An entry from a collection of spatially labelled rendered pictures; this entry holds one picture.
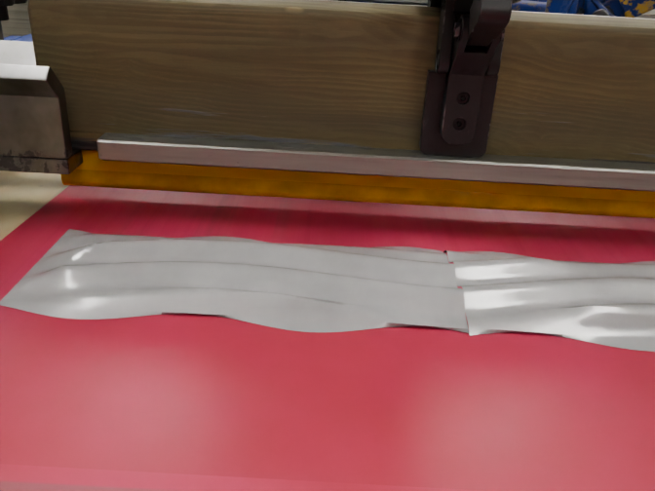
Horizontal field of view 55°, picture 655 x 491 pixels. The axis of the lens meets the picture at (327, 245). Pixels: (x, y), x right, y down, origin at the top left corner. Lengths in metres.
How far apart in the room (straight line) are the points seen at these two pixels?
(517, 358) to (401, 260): 0.07
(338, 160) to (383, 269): 0.06
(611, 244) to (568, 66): 0.09
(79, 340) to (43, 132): 0.12
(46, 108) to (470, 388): 0.23
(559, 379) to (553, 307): 0.04
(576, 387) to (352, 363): 0.08
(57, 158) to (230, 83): 0.09
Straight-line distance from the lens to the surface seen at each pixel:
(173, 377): 0.22
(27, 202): 0.36
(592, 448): 0.21
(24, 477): 0.19
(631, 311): 0.27
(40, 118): 0.33
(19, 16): 0.59
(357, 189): 0.33
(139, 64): 0.32
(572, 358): 0.25
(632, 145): 0.35
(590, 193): 0.36
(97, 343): 0.24
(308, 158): 0.30
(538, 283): 0.27
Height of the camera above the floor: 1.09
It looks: 26 degrees down
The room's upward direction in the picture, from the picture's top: 3 degrees clockwise
